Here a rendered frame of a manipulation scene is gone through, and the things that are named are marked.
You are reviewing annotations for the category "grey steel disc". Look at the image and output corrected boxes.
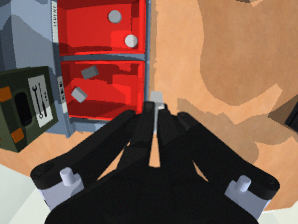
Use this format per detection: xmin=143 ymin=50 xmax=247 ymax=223
xmin=108 ymin=10 xmax=122 ymax=24

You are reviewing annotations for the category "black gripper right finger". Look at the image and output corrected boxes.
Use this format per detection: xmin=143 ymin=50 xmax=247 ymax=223
xmin=155 ymin=91 xmax=280 ymax=224

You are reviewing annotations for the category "white round disc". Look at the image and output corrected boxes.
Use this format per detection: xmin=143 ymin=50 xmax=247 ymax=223
xmin=125 ymin=35 xmax=138 ymax=48

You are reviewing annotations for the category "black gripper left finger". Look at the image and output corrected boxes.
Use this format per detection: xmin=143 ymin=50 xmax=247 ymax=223
xmin=30 ymin=91 xmax=157 ymax=224

